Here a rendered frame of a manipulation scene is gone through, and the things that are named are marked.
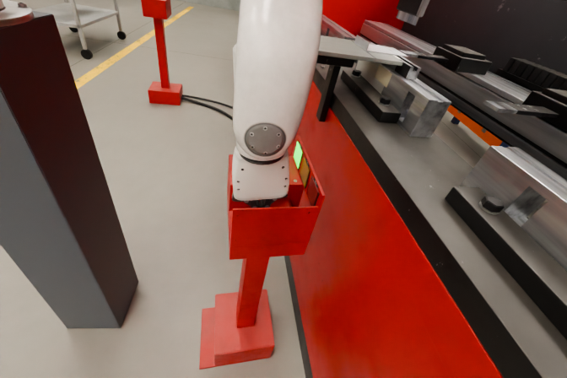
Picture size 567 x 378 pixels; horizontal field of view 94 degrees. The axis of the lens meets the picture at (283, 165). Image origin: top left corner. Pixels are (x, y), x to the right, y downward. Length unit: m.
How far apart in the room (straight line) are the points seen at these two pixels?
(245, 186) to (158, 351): 0.87
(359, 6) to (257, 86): 1.49
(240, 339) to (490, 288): 0.83
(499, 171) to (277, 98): 0.39
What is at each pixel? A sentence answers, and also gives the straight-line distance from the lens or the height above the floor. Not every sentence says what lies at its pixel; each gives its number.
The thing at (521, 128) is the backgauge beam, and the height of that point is 0.93.
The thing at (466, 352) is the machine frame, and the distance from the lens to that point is 0.47.
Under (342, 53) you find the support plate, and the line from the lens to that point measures 0.71.
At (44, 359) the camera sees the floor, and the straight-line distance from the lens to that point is 1.34.
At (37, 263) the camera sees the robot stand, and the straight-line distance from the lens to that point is 0.99.
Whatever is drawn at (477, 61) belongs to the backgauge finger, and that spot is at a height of 1.02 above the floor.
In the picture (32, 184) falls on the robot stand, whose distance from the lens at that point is 0.74.
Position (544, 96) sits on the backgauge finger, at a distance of 0.78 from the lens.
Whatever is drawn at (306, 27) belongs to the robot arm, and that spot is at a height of 1.11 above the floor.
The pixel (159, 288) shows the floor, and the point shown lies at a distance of 1.32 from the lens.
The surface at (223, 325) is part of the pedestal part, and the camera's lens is 1.10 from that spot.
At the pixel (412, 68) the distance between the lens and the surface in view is 0.77.
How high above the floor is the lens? 1.15
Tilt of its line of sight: 37 degrees down
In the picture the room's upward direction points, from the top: 12 degrees clockwise
